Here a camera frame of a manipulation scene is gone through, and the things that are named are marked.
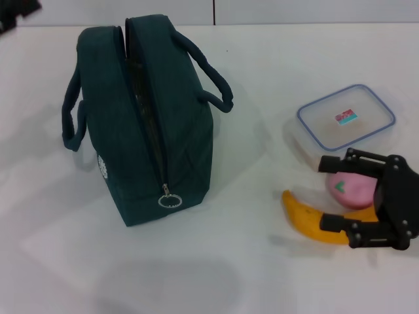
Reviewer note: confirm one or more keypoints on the clear food container blue seal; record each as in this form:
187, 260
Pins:
343, 127

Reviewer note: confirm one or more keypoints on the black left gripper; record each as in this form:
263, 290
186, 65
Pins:
13, 10

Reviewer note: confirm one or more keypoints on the pink egg-shaped toy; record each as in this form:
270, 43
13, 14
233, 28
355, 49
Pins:
355, 193

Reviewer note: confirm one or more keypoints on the dark teal insulated lunch bag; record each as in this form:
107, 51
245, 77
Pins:
183, 137

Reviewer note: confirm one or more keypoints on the yellow banana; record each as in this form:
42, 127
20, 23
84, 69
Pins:
304, 219

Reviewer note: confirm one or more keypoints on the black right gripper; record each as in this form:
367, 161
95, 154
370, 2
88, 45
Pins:
399, 202

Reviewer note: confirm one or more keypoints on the white partition board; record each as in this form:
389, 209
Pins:
294, 10

